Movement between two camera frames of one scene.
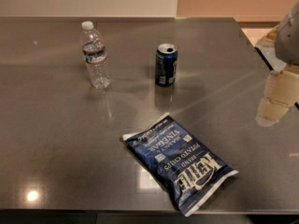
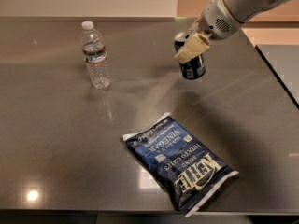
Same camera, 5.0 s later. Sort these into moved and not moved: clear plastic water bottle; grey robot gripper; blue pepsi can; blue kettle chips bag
Moved: grey robot gripper; blue pepsi can
Not moved: blue kettle chips bag; clear plastic water bottle
